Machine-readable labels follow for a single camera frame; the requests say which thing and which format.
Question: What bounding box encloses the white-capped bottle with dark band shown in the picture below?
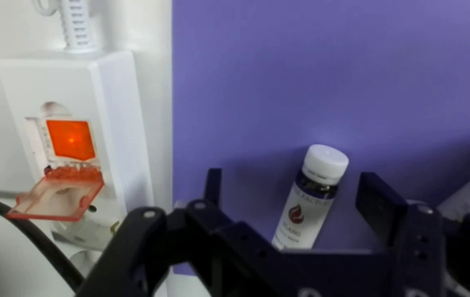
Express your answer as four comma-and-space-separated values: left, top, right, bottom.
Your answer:
271, 143, 352, 252

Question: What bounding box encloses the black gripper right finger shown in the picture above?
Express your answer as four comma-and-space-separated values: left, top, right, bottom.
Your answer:
355, 169, 470, 297

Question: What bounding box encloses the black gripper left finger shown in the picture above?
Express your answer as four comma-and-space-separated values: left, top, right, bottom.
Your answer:
76, 166, 314, 297

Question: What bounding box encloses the white power cable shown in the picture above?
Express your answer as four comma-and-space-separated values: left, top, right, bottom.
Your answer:
35, 0, 104, 54

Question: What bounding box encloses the black cable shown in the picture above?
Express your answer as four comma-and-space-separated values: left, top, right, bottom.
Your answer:
0, 187, 88, 293

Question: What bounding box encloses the purple mat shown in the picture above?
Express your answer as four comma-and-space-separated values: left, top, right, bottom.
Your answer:
172, 0, 470, 277

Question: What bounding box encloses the white power strip orange switch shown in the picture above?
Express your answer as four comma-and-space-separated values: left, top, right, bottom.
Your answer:
0, 49, 157, 260

